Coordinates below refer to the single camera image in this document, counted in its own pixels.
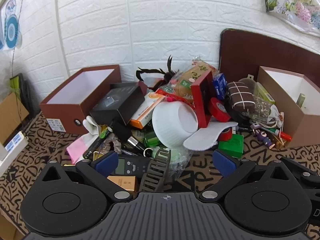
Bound purple figurine keychain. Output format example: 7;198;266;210
251;127;275;150

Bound floral plastic bag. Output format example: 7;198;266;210
263;0;320;37

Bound blue wall sticker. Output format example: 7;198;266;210
0;0;22;51

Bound open cardboard box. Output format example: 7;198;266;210
0;92;30;145

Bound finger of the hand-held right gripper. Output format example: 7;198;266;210
279;156;320;190

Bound white drawstring pouch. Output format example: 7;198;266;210
264;104;286;131

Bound black cardboard box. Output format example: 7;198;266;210
89;82;146;126

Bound brown shoebox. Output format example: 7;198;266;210
39;64;122;135

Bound black feather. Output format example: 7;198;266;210
136;54;181;88

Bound small red tape roll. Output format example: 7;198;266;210
217;127;233;142

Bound pale green packet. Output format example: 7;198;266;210
296;93;307;109

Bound letter printed mat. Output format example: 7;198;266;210
0;110;320;240

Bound clear bag of seeds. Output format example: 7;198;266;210
249;97;273;121

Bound clear snack packet red trim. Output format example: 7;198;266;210
159;57;216;103

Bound white shoe insole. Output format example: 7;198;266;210
183;121;239;151

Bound small green packet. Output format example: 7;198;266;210
143;129;162;148

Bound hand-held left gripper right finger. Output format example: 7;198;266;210
199;149;295;203

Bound brown white-striped cushion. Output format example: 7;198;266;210
227;81;255;113

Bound red open gift box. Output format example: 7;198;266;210
190;70;215;128

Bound clear plastic bag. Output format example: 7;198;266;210
150;146;193;178

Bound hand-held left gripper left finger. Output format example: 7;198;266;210
40;151;135;203

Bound white plastic bowl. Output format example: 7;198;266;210
152;101;199;148

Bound thin black cable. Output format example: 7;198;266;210
11;0;28;80

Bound pink white cloth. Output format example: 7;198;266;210
66;132;88;165

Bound brown wooden board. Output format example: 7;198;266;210
219;28;320;93

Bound black green flat object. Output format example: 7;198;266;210
9;73;33;121

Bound black digital timer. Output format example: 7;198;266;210
112;154;153;176

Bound beige scrunchie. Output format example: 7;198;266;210
103;133;123;153

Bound light green box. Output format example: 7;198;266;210
254;82;276;105

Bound white box blue labels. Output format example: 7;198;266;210
0;130;29;167

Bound grey hair claw clip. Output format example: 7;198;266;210
138;148;172;193

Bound green red marker pen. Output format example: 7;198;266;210
262;127;292;141

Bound black green pen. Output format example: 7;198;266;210
83;127;113;158

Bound white wall pipe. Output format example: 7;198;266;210
53;0;72;80

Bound white glove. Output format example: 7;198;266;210
82;116;102;136

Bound tan cardboard box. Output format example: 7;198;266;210
107;175;139;192

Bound clear plastic container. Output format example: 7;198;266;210
238;74;258;96

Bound brown shoe box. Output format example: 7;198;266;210
257;66;320;148

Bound orange white medicine box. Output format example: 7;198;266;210
129;92;166;130

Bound black silver lipstick tube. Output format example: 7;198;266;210
127;135;146;153

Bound large red tape roll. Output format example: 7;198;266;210
208;97;232;122

